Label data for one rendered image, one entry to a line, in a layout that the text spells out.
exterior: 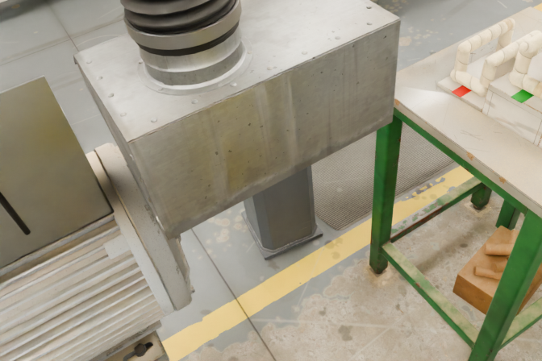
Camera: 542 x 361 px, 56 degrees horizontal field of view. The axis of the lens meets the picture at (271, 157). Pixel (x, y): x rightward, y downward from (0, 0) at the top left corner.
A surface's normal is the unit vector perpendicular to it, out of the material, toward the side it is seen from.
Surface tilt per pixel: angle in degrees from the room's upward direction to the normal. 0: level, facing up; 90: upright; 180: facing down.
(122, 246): 46
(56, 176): 90
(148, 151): 90
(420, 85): 0
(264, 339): 0
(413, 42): 0
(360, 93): 90
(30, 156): 90
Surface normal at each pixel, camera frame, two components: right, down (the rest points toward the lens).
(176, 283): 0.50, 0.46
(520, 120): -0.82, 0.46
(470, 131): -0.11, -0.70
